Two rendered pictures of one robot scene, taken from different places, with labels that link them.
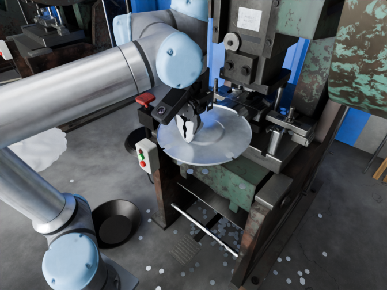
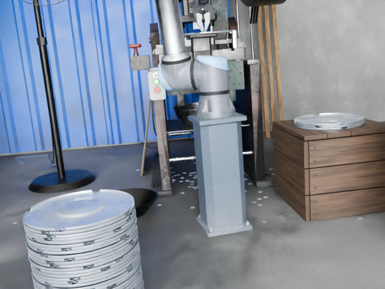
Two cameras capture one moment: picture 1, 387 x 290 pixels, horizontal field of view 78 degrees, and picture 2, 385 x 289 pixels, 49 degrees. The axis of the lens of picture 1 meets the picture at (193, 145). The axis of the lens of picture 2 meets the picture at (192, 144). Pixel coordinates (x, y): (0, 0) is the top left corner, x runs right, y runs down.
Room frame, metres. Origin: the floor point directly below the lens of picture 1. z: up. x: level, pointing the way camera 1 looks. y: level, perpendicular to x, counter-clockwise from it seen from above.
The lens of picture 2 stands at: (-0.83, 1.49, 0.68)
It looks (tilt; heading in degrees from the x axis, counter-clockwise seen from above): 12 degrees down; 316
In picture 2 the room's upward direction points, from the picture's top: 5 degrees counter-clockwise
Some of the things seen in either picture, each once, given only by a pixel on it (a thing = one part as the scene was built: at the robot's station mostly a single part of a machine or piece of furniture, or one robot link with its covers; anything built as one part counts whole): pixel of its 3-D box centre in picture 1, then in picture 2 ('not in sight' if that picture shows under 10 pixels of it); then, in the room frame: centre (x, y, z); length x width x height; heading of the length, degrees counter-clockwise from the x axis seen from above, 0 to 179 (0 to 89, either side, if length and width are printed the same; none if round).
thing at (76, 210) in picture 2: not in sight; (80, 207); (0.16, 0.96, 0.31); 0.29 x 0.29 x 0.01
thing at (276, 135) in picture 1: (274, 140); (234, 38); (0.58, -0.26, 0.75); 0.03 x 0.03 x 0.10; 48
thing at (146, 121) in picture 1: (152, 127); (141, 73); (0.83, 0.18, 0.62); 0.10 x 0.06 x 0.20; 48
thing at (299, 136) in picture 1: (291, 121); (229, 39); (0.68, -0.34, 0.76); 0.17 x 0.06 x 0.10; 48
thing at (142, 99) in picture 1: (146, 105); (135, 51); (0.84, 0.19, 0.72); 0.07 x 0.06 x 0.08; 138
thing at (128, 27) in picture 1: (147, 35); not in sight; (0.49, 0.09, 1.09); 0.11 x 0.11 x 0.08; 27
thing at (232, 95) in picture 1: (247, 103); (198, 40); (0.79, -0.21, 0.76); 0.15 x 0.09 x 0.05; 48
